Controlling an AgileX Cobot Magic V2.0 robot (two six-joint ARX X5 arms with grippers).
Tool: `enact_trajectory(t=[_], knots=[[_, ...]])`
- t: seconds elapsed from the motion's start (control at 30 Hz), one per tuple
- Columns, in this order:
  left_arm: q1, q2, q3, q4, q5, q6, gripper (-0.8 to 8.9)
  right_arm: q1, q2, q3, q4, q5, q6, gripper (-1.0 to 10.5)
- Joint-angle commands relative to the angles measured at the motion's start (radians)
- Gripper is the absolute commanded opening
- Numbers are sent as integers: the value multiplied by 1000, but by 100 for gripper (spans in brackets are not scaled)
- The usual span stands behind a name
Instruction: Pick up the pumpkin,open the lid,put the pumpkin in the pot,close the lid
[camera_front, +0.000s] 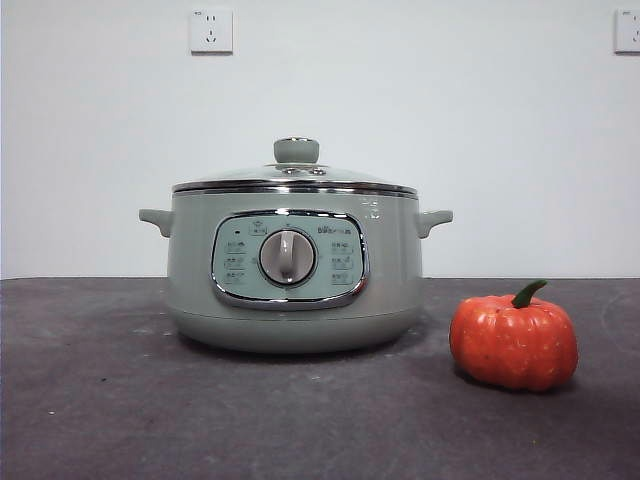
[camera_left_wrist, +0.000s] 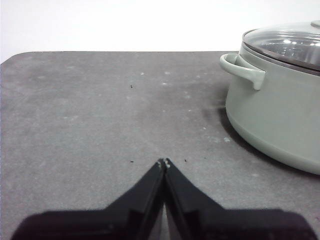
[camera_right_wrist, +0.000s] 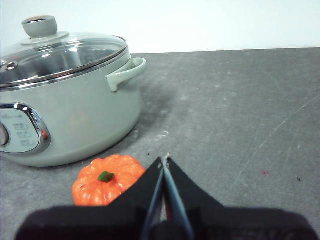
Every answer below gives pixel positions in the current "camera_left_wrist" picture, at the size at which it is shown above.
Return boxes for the glass lid with green knob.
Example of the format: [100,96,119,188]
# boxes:
[242,21,320,75]

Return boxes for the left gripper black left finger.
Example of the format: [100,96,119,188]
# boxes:
[9,158,167,240]

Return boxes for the pale green electric cooking pot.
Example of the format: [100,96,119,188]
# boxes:
[219,42,320,175]

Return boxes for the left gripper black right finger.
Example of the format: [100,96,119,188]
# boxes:
[163,157,320,240]

